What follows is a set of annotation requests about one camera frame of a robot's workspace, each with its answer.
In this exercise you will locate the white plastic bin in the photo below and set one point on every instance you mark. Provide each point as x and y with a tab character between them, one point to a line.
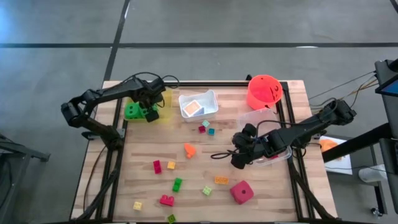
210	104

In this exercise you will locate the orange plastic bucket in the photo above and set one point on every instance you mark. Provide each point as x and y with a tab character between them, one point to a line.
264	92

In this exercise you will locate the light green square brick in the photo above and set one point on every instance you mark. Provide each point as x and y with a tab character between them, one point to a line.
207	190

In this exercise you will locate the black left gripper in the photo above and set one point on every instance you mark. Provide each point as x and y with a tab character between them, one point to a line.
150	91

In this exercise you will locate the black aluminium rig frame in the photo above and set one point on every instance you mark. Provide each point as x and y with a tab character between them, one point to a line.
217	84

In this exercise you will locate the white rounded object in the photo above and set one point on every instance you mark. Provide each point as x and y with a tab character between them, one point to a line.
371	173

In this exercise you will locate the red long brick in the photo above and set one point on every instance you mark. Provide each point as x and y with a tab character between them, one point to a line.
157	167

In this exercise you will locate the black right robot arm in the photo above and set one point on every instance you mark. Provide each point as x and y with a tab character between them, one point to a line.
298	133

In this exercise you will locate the small caster wheel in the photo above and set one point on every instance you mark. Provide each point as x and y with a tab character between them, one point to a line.
377	212

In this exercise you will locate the clear plastic bin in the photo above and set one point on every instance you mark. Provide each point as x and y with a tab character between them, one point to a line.
248	116

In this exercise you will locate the red foam die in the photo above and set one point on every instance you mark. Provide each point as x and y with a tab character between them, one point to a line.
241	192

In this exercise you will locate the orange-yellow brick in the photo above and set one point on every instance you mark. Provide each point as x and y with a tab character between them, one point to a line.
221	180

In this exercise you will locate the black monitor cart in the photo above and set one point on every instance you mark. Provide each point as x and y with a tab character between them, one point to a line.
388	109

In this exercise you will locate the orange peg block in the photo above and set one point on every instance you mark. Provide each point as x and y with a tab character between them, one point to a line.
190	151

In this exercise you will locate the yellow-orange square brick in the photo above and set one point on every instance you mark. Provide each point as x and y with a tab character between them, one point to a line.
171	165

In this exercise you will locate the yellow square brick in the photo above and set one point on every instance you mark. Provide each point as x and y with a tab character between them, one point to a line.
137	205

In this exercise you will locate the pale blue square brick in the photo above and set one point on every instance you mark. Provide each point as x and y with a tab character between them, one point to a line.
206	123

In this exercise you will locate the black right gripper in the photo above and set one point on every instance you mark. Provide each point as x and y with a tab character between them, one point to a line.
253	147

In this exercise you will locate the orange plastic toy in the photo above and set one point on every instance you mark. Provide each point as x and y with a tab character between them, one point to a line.
328	145

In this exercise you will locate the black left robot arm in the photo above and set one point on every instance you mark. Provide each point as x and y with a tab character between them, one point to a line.
102	93

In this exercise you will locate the white paper sheet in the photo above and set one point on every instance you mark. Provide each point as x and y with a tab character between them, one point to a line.
342	165

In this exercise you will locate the green stepped brick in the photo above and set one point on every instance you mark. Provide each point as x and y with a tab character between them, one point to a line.
177	184

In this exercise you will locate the teal square brick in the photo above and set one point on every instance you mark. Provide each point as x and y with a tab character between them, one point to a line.
211	131

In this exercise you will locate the red stepped brick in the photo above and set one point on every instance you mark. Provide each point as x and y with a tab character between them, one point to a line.
167	200

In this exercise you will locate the yellow translucent plastic bin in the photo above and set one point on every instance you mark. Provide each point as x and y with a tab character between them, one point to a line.
166	105

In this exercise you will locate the blue screen tablet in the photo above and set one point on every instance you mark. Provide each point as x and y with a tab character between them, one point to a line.
390	88

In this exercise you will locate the black metal stand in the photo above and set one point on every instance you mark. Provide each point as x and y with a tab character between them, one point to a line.
43	156

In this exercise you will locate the red small square brick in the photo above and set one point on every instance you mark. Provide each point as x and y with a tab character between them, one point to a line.
202	129

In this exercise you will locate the red toy brick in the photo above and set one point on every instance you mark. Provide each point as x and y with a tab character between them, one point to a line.
273	157

